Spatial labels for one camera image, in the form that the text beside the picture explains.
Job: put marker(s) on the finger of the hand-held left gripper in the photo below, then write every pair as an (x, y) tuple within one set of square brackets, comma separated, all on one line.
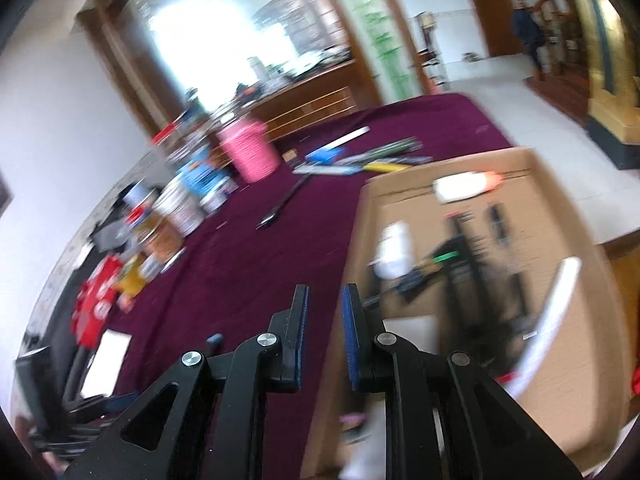
[(215, 342), (120, 402)]

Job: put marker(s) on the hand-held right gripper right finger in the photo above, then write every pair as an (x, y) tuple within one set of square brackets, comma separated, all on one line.
[(350, 340)]

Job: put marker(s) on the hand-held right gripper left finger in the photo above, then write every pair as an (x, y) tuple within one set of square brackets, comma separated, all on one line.
[(301, 340)]

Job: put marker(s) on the white charger adapter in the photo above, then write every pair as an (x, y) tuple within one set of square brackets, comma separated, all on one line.
[(395, 250)]

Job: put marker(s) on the green-capped black marker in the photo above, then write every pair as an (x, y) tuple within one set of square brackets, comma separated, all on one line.
[(445, 258)]

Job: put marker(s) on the grey-capped black marker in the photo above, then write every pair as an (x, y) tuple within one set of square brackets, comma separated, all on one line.
[(467, 280)]

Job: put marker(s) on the white bottle orange cap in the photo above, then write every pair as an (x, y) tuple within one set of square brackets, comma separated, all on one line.
[(460, 187)]

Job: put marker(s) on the long white tube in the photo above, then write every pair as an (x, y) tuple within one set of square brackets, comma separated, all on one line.
[(550, 320)]

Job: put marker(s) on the cardboard box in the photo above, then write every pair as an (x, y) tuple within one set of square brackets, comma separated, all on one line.
[(565, 230)]

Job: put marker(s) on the white paper sheet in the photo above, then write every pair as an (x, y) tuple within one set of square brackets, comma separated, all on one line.
[(105, 365)]

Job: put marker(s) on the red packet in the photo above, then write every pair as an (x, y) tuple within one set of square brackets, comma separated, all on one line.
[(95, 295)]

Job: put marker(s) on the black pen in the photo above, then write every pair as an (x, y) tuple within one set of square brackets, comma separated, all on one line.
[(280, 205)]

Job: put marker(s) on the white can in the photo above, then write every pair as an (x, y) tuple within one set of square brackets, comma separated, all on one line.
[(177, 210)]

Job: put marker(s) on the blue carton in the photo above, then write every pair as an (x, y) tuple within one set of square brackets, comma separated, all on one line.
[(200, 175)]

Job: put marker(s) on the white pen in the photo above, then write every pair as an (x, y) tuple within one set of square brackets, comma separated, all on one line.
[(325, 169)]

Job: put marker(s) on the yellow pen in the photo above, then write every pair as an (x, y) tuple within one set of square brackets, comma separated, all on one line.
[(385, 165)]

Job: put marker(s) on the clear grey pen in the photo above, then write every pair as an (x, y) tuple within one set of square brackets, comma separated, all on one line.
[(410, 160)]

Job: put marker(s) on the pink crochet bottle cover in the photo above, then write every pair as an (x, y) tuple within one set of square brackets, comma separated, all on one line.
[(250, 152)]

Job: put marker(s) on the green pen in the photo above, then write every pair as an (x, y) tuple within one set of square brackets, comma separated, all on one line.
[(395, 147)]

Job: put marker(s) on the white stick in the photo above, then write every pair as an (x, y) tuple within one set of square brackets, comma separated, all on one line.
[(347, 140)]

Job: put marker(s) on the wooden counter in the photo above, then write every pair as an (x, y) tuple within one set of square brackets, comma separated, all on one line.
[(310, 100)]

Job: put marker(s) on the wooden chair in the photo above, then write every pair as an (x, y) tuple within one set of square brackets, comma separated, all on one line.
[(430, 50)]

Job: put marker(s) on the bamboo painting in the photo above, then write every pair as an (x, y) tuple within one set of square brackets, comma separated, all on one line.
[(375, 25)]

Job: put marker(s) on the dark blue jacket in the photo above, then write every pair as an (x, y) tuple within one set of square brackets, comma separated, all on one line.
[(527, 25)]

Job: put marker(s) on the wooden stair railing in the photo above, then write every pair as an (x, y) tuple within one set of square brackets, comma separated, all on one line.
[(555, 20)]

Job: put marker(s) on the gold pillar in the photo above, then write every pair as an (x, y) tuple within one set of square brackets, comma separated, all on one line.
[(605, 50)]

